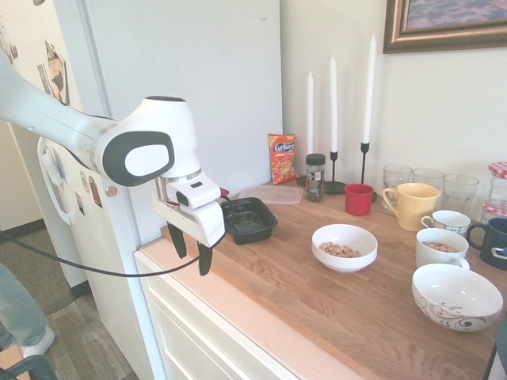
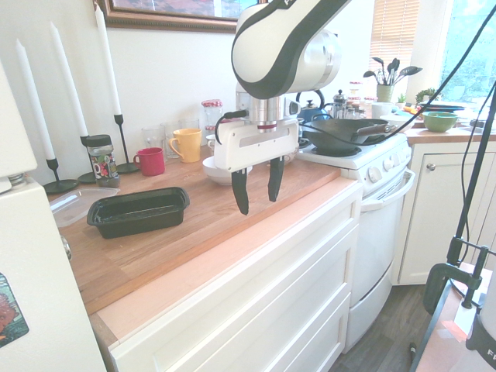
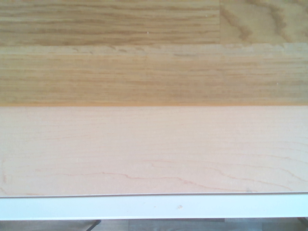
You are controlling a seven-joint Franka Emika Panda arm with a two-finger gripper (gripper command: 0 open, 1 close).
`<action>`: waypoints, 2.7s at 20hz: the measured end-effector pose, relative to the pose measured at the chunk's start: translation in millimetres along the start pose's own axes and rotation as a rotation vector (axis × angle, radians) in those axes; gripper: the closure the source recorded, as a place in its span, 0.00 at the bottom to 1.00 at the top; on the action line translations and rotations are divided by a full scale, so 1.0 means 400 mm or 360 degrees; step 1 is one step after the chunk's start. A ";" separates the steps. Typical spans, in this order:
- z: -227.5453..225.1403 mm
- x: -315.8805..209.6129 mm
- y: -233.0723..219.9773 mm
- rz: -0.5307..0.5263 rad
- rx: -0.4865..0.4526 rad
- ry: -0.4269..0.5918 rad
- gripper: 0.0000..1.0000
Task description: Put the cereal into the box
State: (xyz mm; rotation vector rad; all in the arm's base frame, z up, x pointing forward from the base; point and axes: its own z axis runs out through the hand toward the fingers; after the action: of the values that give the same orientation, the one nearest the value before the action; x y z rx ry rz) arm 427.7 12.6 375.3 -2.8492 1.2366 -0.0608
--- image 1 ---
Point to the tall white taper candle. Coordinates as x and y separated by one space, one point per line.
369 91

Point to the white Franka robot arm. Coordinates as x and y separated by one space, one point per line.
59 122

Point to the framed painting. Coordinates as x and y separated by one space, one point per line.
447 23

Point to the large photo fridge magnet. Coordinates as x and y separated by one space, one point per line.
57 73

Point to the spice jar with black lid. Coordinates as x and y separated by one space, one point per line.
315 178

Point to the small jar red checkered lid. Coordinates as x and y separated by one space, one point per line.
495 211

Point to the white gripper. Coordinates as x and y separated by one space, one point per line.
206 223

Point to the brown cereal pieces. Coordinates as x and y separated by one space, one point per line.
440 246

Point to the clear plastic lid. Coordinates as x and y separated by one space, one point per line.
277 194

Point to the red enamel mug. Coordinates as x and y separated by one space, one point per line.
358 200

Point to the arched brown fridge magnet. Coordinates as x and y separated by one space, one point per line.
95 192

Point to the short white taper candle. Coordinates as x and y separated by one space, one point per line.
310 115

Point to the white refrigerator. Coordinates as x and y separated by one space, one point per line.
198 59

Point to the medium white taper candle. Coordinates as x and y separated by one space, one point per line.
333 107

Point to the round fridge magnet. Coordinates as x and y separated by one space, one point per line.
83 179

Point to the black metal candle holder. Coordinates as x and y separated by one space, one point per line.
300 181
364 162
335 186

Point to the orange snack bag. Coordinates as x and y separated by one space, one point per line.
283 160

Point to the narrow photo fridge magnet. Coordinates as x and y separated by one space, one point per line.
43 79

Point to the dark teal curved bar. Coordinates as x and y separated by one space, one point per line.
27 366

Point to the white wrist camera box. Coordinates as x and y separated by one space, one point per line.
198 192

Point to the plain white bowl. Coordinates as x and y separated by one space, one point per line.
344 247

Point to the small striped white cup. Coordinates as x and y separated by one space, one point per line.
451 225

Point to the dark blue mug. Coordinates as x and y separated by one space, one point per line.
489 237

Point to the black plastic food box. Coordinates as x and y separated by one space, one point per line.
253 225

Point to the small dark fridge magnet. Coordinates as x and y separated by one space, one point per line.
80 204

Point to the yellow ceramic mug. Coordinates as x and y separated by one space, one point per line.
418 207

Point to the white drawer cabinet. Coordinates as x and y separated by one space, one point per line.
190 336

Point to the large jar red checkered lid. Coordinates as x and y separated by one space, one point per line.
499 186

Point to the white sneaker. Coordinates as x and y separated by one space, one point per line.
39 344

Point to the round wooden knob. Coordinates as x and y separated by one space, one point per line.
111 191

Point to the person leg in jeans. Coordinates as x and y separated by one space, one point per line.
17 305

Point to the clear drinking glass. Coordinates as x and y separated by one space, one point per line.
397 176
428 178
461 194

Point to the large white mug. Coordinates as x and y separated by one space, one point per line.
439 259

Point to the white bowl with swirl pattern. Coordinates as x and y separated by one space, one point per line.
455 301

